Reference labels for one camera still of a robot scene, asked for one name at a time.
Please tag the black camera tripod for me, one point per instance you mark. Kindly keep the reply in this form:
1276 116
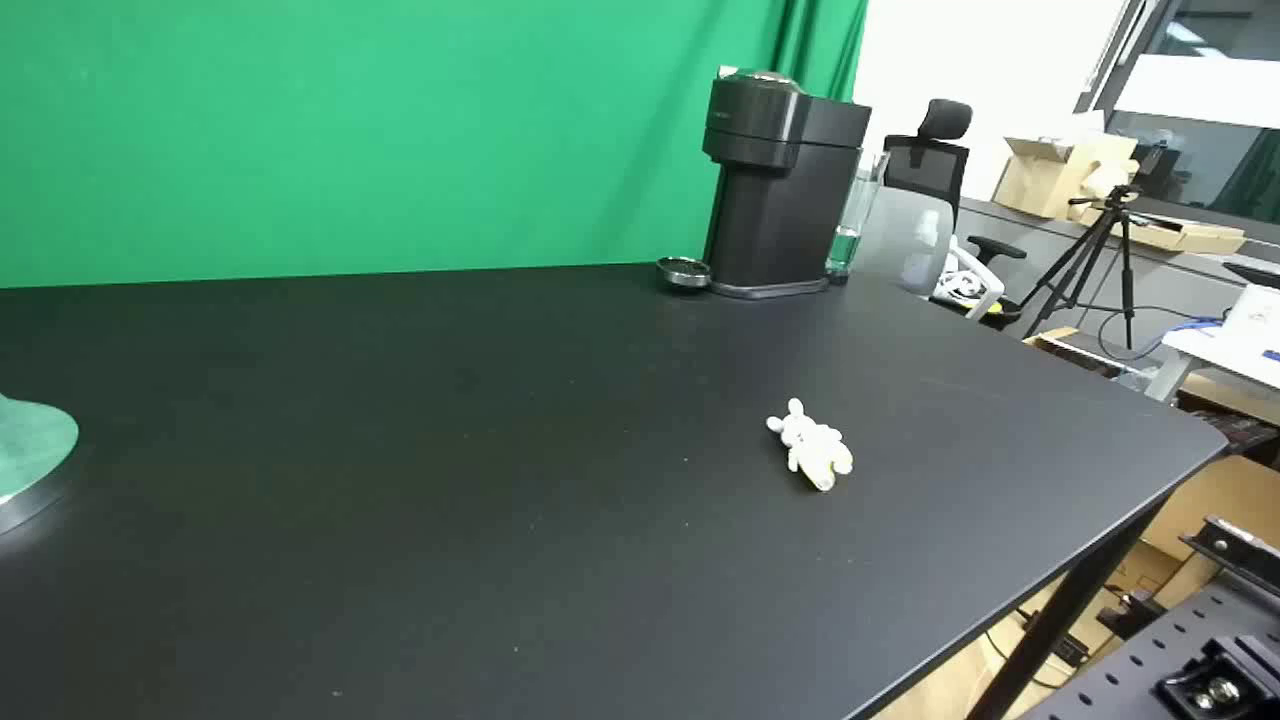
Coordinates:
1090 260

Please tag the white paper stack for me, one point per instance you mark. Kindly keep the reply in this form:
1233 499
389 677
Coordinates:
1233 335

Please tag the small black drip tray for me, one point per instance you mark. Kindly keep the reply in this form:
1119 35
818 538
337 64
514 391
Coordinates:
684 276

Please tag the black office chair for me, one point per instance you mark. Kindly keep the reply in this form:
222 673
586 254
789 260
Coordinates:
937 154

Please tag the white plush toy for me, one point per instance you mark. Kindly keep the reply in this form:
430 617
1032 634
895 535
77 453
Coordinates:
815 445

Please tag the open cardboard box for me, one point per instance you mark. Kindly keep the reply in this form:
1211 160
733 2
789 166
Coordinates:
1048 174

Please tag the black coffee machine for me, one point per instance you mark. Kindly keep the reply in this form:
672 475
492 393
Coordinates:
776 174

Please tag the black table leg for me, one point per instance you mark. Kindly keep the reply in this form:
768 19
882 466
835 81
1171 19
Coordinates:
1060 617

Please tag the black perforated metal rack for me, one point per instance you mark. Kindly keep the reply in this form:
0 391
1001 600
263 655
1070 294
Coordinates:
1181 655

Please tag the clear plastic water tank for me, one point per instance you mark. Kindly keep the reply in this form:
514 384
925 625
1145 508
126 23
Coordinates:
911 232

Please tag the green backdrop curtain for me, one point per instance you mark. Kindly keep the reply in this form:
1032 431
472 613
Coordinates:
372 133

